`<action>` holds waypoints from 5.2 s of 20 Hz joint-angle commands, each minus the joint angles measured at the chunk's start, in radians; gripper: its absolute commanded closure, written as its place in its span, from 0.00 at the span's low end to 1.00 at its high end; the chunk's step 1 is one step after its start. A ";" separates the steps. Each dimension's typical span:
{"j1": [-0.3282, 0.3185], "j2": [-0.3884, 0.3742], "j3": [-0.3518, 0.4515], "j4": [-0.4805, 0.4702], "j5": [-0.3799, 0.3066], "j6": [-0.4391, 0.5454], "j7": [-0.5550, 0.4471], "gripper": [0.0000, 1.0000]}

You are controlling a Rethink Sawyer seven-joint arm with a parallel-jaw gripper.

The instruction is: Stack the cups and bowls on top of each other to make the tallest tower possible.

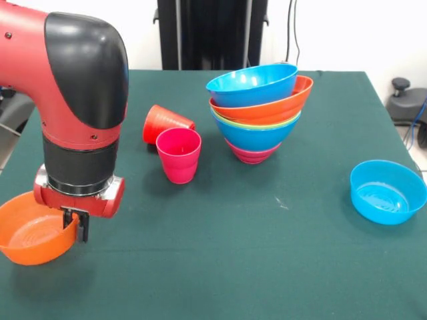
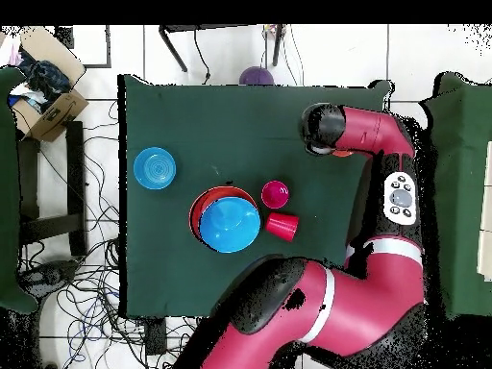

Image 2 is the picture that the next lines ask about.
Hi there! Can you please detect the black bench frame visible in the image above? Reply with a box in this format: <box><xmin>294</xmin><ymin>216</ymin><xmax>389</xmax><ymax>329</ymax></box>
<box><xmin>16</xmin><ymin>120</ymin><xmax>88</xmax><ymax>258</ymax></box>

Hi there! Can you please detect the large orange plastic bowl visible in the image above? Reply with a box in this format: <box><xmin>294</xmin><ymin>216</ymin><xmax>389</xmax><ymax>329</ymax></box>
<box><xmin>187</xmin><ymin>184</ymin><xmax>258</xmax><ymax>241</ymax></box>

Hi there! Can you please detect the dark green tablecloth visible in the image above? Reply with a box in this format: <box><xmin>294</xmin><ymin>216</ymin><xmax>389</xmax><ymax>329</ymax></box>
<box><xmin>116</xmin><ymin>73</ymin><xmax>393</xmax><ymax>319</ymax></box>

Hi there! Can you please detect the black box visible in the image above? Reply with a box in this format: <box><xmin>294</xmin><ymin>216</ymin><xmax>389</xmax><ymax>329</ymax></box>
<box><xmin>54</xmin><ymin>25</ymin><xmax>75</xmax><ymax>50</ymax></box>

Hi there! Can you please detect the tangle of black cables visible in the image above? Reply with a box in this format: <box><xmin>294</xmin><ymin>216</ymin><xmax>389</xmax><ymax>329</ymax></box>
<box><xmin>18</xmin><ymin>99</ymin><xmax>201</xmax><ymax>369</ymax></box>

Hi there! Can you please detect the green cloth covered table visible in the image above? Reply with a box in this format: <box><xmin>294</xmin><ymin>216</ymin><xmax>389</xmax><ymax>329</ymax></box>
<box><xmin>0</xmin><ymin>65</ymin><xmax>39</xmax><ymax>315</ymax></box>
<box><xmin>418</xmin><ymin>71</ymin><xmax>492</xmax><ymax>318</ymax></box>

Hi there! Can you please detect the large blue plastic bowl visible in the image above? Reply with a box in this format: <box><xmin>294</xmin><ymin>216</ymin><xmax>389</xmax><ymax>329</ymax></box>
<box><xmin>198</xmin><ymin>196</ymin><xmax>262</xmax><ymax>254</ymax></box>

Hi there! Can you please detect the black power strip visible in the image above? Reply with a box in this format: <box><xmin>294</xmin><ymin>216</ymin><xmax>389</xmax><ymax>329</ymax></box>
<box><xmin>143</xmin><ymin>316</ymin><xmax>167</xmax><ymax>357</ymax></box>

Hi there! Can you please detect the small blue flat-bottomed bowl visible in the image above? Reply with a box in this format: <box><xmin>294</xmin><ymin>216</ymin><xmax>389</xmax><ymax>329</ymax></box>
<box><xmin>133</xmin><ymin>146</ymin><xmax>178</xmax><ymax>191</ymax></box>

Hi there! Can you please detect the pink plastic cup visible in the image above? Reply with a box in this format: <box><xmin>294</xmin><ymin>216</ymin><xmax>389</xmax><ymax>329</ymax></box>
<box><xmin>260</xmin><ymin>180</ymin><xmax>291</xmax><ymax>209</ymax></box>

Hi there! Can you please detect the red plastic cup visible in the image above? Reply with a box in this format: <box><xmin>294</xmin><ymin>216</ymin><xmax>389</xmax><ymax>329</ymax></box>
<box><xmin>263</xmin><ymin>211</ymin><xmax>301</xmax><ymax>243</ymax></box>

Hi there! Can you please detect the black cable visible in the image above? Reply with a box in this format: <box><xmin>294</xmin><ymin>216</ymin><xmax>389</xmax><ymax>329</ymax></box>
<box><xmin>193</xmin><ymin>28</ymin><xmax>213</xmax><ymax>85</ymax></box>

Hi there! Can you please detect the purple plastic bowl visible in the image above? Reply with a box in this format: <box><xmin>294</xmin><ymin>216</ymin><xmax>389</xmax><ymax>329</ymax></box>
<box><xmin>238</xmin><ymin>65</ymin><xmax>276</xmax><ymax>86</ymax></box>

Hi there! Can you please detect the beige board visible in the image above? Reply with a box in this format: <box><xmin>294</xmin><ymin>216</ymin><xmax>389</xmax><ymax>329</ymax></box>
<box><xmin>477</xmin><ymin>139</ymin><xmax>492</xmax><ymax>283</ymax></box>

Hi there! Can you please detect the dark clothes bundle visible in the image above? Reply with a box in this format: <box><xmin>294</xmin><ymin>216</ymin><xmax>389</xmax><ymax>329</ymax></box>
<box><xmin>12</xmin><ymin>49</ymin><xmax>74</xmax><ymax>112</ymax></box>

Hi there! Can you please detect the black metal table frame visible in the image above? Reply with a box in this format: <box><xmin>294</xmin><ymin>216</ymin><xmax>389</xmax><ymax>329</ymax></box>
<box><xmin>158</xmin><ymin>24</ymin><xmax>287</xmax><ymax>74</ymax></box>

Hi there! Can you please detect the cardboard box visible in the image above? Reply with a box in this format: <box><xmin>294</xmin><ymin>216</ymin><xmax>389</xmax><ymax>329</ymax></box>
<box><xmin>8</xmin><ymin>26</ymin><xmax>90</xmax><ymax>144</ymax></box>

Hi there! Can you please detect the black stand base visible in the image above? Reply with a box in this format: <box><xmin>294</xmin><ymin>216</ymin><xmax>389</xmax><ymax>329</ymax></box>
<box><xmin>18</xmin><ymin>258</ymin><xmax>80</xmax><ymax>299</ymax></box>

